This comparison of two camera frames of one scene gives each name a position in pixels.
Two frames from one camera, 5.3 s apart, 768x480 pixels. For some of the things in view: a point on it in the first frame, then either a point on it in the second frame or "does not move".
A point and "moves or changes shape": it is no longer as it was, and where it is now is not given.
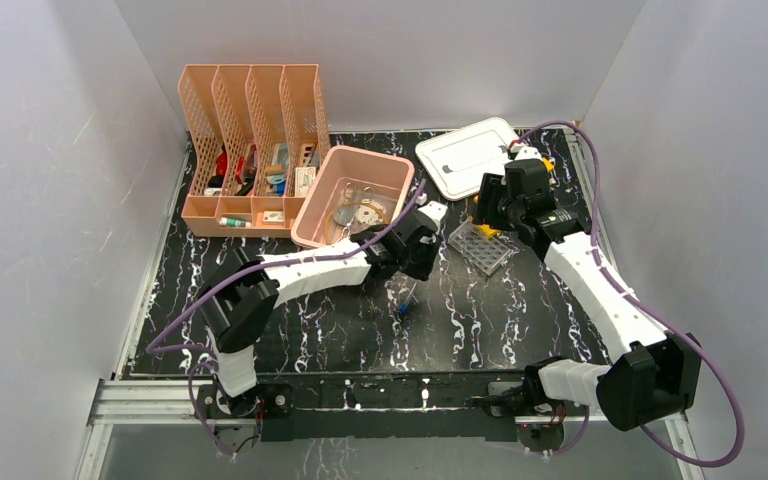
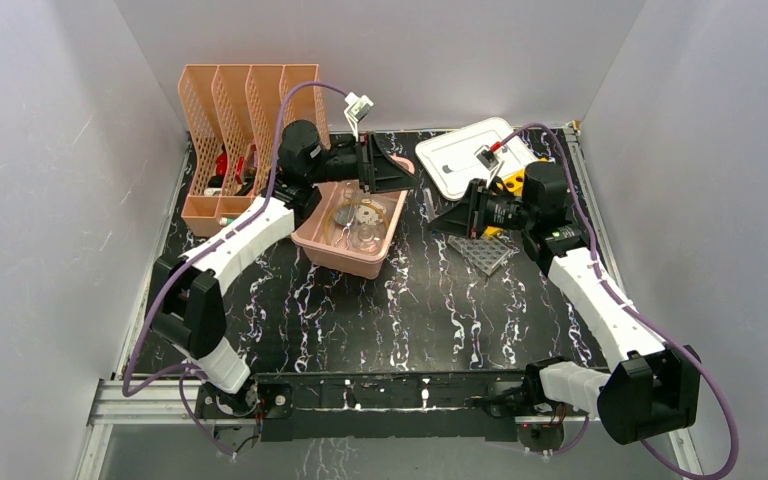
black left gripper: x=421 y=271 to x=384 y=174
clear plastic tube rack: x=485 y=252 does not move
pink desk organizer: x=260 y=136 does not move
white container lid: x=457 y=159 does not move
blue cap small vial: x=404 y=305 moves or changes shape
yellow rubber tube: x=353 y=203 does not move
